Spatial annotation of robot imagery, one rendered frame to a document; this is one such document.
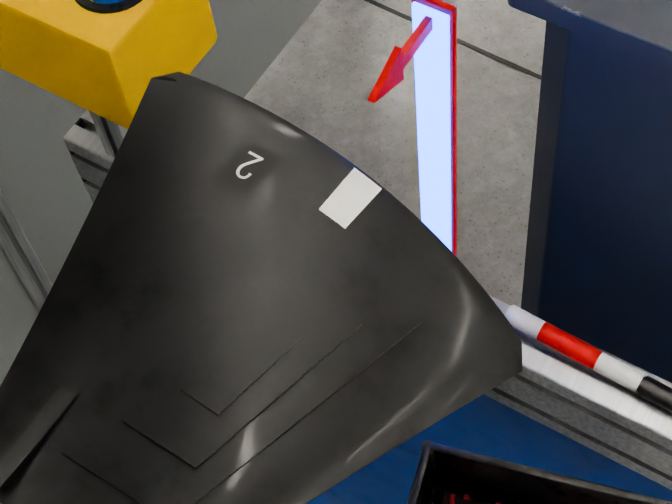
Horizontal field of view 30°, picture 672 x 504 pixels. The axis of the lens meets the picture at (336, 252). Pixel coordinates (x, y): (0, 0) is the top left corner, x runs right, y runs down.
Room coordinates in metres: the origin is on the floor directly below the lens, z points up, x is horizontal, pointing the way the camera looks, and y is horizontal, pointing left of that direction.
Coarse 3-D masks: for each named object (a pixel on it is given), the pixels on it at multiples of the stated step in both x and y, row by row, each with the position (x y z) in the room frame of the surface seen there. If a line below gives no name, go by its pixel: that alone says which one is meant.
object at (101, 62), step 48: (0, 0) 0.60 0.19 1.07; (48, 0) 0.59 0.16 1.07; (144, 0) 0.58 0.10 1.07; (192, 0) 0.60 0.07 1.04; (0, 48) 0.61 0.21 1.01; (48, 48) 0.58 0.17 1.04; (96, 48) 0.55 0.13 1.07; (144, 48) 0.56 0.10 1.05; (192, 48) 0.59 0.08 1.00; (96, 96) 0.56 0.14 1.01
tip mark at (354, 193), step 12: (348, 180) 0.35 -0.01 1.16; (360, 180) 0.35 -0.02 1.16; (336, 192) 0.34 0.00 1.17; (348, 192) 0.34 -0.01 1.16; (360, 192) 0.34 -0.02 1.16; (372, 192) 0.34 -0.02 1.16; (324, 204) 0.34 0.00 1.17; (336, 204) 0.34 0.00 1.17; (348, 204) 0.34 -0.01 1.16; (360, 204) 0.34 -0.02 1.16; (336, 216) 0.33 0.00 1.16; (348, 216) 0.33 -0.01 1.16
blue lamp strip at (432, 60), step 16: (416, 16) 0.43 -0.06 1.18; (432, 16) 0.43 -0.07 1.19; (448, 16) 0.42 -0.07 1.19; (432, 32) 0.43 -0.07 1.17; (448, 32) 0.42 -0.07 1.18; (432, 48) 0.43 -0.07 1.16; (448, 48) 0.42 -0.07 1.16; (416, 64) 0.43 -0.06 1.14; (432, 64) 0.43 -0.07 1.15; (448, 64) 0.42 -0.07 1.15; (416, 80) 0.43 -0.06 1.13; (432, 80) 0.43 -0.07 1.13; (448, 80) 0.42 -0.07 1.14; (416, 96) 0.43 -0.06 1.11; (432, 96) 0.43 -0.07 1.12; (448, 96) 0.42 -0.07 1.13; (416, 112) 0.43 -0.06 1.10; (432, 112) 0.43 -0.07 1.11; (448, 112) 0.42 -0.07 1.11; (432, 128) 0.43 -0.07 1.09; (448, 128) 0.42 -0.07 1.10; (432, 144) 0.43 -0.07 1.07; (448, 144) 0.42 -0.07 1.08; (432, 160) 0.43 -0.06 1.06; (448, 160) 0.42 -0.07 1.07; (432, 176) 0.43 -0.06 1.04; (448, 176) 0.42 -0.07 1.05; (432, 192) 0.43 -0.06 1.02; (448, 192) 0.42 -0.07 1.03; (432, 208) 0.43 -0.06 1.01; (448, 208) 0.42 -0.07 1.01; (432, 224) 0.43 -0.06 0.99; (448, 224) 0.42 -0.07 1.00; (448, 240) 0.42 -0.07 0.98
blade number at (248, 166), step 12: (240, 144) 0.37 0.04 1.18; (252, 144) 0.37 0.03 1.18; (240, 156) 0.36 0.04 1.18; (252, 156) 0.36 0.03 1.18; (264, 156) 0.36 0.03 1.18; (276, 156) 0.36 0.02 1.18; (228, 168) 0.36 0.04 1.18; (240, 168) 0.36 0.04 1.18; (252, 168) 0.36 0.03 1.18; (264, 168) 0.36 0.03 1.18; (228, 180) 0.35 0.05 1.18; (240, 180) 0.35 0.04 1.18; (252, 180) 0.35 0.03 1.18; (252, 192) 0.34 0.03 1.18
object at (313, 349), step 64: (128, 128) 0.38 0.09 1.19; (192, 128) 0.38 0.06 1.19; (256, 128) 0.38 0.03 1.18; (128, 192) 0.35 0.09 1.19; (192, 192) 0.34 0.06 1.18; (256, 192) 0.34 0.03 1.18; (320, 192) 0.34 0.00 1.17; (384, 192) 0.34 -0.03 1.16; (128, 256) 0.31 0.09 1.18; (192, 256) 0.31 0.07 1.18; (256, 256) 0.31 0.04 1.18; (320, 256) 0.31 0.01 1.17; (384, 256) 0.31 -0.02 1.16; (448, 256) 0.31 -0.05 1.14; (64, 320) 0.28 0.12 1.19; (128, 320) 0.28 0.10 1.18; (192, 320) 0.28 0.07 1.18; (256, 320) 0.27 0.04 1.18; (320, 320) 0.27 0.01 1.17; (384, 320) 0.28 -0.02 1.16; (448, 320) 0.28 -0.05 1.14; (64, 384) 0.25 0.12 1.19; (128, 384) 0.25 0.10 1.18; (192, 384) 0.24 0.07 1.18; (256, 384) 0.24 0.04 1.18; (320, 384) 0.24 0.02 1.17; (384, 384) 0.24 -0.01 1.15; (448, 384) 0.25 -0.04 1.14; (0, 448) 0.23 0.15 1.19; (64, 448) 0.22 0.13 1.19; (128, 448) 0.22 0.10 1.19; (192, 448) 0.22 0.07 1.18; (256, 448) 0.21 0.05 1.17; (320, 448) 0.21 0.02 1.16; (384, 448) 0.21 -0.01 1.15
